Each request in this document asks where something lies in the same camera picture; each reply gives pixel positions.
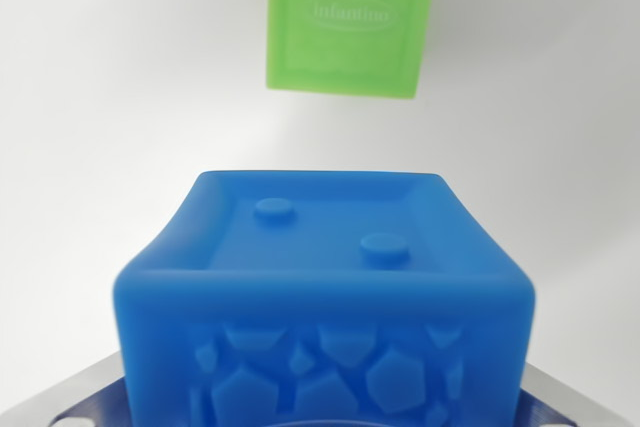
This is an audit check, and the gripper right finger with black rubber pad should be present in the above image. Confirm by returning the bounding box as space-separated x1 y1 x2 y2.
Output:
515 359 640 427

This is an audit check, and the blue soft toy cube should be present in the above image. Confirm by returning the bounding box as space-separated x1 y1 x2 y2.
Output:
111 170 538 427

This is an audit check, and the gripper left finger with black rubber pad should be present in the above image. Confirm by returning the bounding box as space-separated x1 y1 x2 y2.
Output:
0 349 132 427

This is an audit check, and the green soft toy cube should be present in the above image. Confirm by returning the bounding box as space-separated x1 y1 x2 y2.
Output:
264 0 441 100

